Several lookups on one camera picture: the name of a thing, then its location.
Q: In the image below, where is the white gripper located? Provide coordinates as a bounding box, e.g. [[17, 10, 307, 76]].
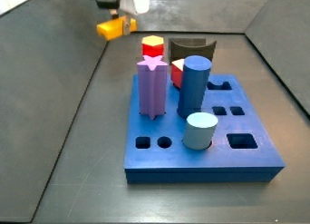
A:
[[109, 0, 149, 35]]

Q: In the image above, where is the yellow arch block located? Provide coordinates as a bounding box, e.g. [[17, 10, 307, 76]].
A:
[[96, 16, 136, 41]]

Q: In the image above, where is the black curved fixture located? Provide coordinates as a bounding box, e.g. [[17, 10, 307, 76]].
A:
[[168, 38, 216, 62]]

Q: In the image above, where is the blue peg board base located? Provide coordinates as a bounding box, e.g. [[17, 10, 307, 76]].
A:
[[123, 74, 284, 183]]

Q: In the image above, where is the tall red hexagonal peg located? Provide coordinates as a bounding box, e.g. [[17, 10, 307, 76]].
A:
[[141, 35, 164, 57]]

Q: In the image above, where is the purple star peg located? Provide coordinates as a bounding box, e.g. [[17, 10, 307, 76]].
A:
[[136, 55, 168, 120]]

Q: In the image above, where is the short red peg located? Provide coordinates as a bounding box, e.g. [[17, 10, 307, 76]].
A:
[[171, 59, 184, 88]]

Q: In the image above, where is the tall blue cylinder peg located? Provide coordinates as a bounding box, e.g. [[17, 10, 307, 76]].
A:
[[176, 55, 212, 119]]

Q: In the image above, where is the light blue cylinder peg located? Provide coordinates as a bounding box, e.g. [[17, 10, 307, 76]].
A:
[[183, 112, 217, 150]]

